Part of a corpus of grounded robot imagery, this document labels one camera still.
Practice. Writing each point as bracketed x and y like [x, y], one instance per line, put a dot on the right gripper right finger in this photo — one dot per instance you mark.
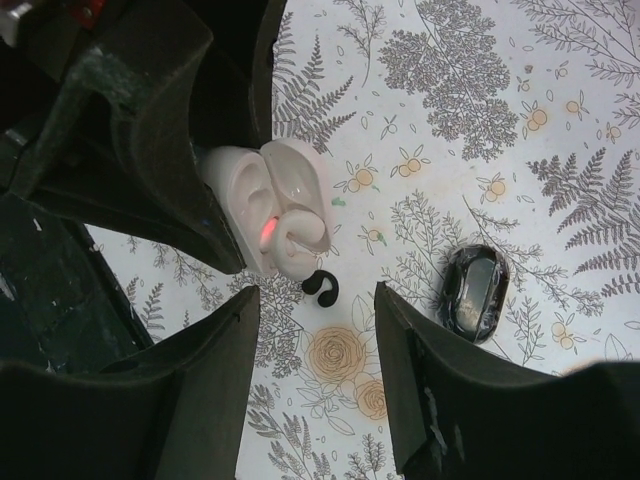
[456, 411]

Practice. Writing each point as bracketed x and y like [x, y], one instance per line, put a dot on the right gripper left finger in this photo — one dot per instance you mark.
[173, 411]

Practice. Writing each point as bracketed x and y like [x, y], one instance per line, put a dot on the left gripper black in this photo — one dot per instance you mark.
[114, 150]

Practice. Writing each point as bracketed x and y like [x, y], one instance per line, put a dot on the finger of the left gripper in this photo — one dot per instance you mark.
[231, 101]

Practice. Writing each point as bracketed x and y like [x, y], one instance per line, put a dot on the white earbud charging case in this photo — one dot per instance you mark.
[255, 188]

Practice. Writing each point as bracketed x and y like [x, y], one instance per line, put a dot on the white earbud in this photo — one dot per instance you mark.
[296, 233]

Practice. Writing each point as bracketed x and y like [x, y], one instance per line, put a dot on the black earbud charging case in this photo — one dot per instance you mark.
[474, 289]

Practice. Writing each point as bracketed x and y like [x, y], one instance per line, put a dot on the black earbud left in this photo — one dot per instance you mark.
[324, 286]

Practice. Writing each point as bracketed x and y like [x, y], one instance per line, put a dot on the floral table cloth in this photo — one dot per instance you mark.
[509, 123]

